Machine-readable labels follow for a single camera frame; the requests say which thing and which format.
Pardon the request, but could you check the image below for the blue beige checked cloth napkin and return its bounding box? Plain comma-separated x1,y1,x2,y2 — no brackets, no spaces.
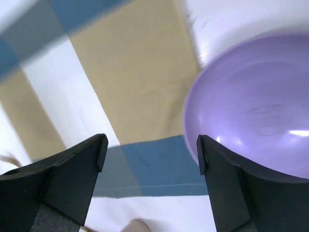
0,0,208,198

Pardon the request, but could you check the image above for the purple plastic plate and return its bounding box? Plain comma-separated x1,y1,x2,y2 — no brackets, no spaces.
183,32,309,178

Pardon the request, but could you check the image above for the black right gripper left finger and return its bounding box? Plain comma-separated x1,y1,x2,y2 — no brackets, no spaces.
0,134,108,232

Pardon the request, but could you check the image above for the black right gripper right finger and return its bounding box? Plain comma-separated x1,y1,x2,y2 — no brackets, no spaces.
197,135,309,232

